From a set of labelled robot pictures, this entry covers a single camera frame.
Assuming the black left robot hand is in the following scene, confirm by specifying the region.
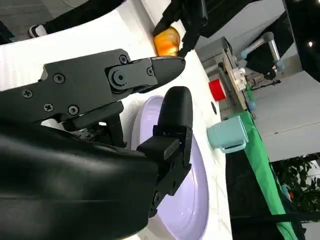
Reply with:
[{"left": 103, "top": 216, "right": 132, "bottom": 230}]
[{"left": 151, "top": 0, "right": 209, "bottom": 59}]

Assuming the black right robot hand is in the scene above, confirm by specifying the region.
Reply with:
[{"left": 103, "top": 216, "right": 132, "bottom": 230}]
[{"left": 0, "top": 48, "right": 194, "bottom": 240}]

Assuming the orange and white bread roll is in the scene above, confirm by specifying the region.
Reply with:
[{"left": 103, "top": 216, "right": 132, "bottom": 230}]
[{"left": 153, "top": 26, "right": 181, "bottom": 57}]

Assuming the grey metal machine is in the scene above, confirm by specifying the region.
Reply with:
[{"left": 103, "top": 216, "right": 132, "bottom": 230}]
[{"left": 196, "top": 36, "right": 250, "bottom": 121}]

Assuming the small white device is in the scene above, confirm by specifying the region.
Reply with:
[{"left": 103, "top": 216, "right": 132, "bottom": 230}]
[{"left": 232, "top": 67, "right": 247, "bottom": 90}]

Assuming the red cylinder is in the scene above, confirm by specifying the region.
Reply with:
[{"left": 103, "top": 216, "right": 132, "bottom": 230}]
[{"left": 208, "top": 79, "right": 227, "bottom": 102}]

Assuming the pale green mug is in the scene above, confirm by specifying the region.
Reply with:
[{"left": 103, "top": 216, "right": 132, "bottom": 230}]
[{"left": 206, "top": 115, "right": 250, "bottom": 154}]

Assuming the lilac plate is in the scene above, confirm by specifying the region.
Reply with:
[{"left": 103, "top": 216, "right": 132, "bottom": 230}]
[{"left": 134, "top": 94, "right": 210, "bottom": 240}]

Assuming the green cloth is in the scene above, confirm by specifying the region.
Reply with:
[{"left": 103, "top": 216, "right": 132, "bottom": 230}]
[{"left": 239, "top": 83, "right": 301, "bottom": 240}]

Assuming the green potted plant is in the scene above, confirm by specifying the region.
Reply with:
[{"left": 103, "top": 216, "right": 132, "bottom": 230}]
[{"left": 271, "top": 154, "right": 320, "bottom": 213}]

